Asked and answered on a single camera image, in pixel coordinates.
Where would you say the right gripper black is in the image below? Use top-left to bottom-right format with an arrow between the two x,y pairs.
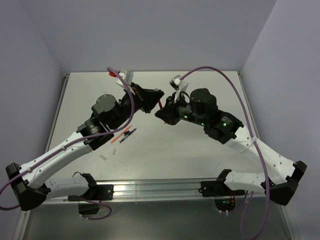
155,90 -> 207,126

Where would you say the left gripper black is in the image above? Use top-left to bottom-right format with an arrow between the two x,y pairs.
111,83 -> 165,131

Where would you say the red pen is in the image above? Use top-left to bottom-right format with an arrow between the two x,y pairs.
158,100 -> 167,124

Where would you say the purple pen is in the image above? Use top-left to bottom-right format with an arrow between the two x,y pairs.
119,128 -> 137,143

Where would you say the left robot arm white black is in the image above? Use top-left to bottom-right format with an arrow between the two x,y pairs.
5,83 -> 164,211

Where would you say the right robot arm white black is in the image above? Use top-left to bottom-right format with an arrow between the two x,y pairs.
155,88 -> 307,206

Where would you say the orange pen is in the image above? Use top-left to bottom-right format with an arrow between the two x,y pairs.
111,125 -> 132,143

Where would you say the clear cap middle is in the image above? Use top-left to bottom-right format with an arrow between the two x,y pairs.
99,154 -> 108,161

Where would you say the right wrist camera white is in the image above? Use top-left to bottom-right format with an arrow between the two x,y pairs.
169,75 -> 189,103

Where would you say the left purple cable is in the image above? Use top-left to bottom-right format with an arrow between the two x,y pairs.
0,66 -> 137,211

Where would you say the purple cable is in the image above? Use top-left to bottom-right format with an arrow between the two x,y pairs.
180,65 -> 272,240
0,66 -> 137,211

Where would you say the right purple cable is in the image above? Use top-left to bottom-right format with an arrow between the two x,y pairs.
180,65 -> 272,240

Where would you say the aluminium rail frame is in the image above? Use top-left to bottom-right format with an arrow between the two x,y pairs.
23,174 -> 286,203

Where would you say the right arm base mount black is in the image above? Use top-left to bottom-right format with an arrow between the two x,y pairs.
198,180 -> 246,214

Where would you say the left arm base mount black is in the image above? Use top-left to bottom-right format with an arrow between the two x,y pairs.
67,184 -> 114,220

